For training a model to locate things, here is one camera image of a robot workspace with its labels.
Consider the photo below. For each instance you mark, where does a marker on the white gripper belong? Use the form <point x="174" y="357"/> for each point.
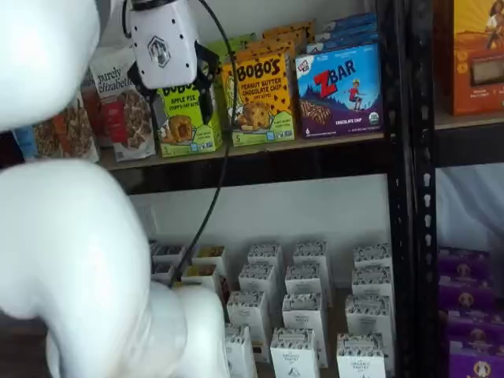
<point x="165" y="47"/>

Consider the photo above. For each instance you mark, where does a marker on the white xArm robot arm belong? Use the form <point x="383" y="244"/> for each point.
<point x="59" y="256"/>

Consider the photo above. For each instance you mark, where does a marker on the yellow Bobo's peanut butter box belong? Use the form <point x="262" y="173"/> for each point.
<point x="289" y="27"/>
<point x="283" y="37"/>
<point x="267" y="49"/>
<point x="260" y="106"/>

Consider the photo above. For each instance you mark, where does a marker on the wooden shelf board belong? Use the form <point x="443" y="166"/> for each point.
<point x="464" y="120"/>
<point x="256" y="150"/>

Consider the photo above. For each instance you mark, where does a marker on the blue purple Zbar box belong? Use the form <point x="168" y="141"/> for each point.
<point x="346" y="33"/>
<point x="342" y="44"/>
<point x="350" y="19"/>
<point x="338" y="94"/>

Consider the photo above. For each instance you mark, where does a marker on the blue label granola box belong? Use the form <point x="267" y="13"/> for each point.
<point x="169" y="252"/>
<point x="163" y="271"/>

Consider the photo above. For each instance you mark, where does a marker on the yellow label granola box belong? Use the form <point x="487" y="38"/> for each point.
<point x="208" y="256"/>
<point x="201" y="275"/>

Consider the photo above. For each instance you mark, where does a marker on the white patterned pantry box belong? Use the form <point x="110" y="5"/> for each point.
<point x="303" y="315"/>
<point x="372" y="256"/>
<point x="265" y="256"/>
<point x="293" y="358"/>
<point x="256" y="281"/>
<point x="360" y="360"/>
<point x="303" y="281"/>
<point x="310" y="254"/>
<point x="368" y="319"/>
<point x="242" y="354"/>
<point x="372" y="283"/>
<point x="246" y="315"/>

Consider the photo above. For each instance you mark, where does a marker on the black metal shelf rack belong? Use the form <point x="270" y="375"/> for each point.
<point x="425" y="197"/>
<point x="393" y="157"/>

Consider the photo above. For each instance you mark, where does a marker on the large orange snack box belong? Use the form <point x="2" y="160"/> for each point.
<point x="468" y="59"/>

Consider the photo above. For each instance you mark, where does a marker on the purple snack box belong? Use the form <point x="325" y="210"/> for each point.
<point x="476" y="362"/>
<point x="476" y="328"/>
<point x="466" y="293"/>
<point x="464" y="262"/>

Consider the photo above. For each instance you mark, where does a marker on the red label granola bag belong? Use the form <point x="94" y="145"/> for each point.
<point x="118" y="118"/>

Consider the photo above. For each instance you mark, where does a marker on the orange label granola bag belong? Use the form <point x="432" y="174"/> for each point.
<point x="67" y="130"/>
<point x="92" y="114"/>

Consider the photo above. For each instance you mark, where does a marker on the blue label granola bag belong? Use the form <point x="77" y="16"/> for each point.
<point x="25" y="141"/>

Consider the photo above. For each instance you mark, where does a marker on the white tea boxes group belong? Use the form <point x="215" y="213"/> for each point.
<point x="335" y="315"/>

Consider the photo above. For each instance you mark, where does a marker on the translucent white plastic sheet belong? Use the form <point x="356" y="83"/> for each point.
<point x="468" y="204"/>

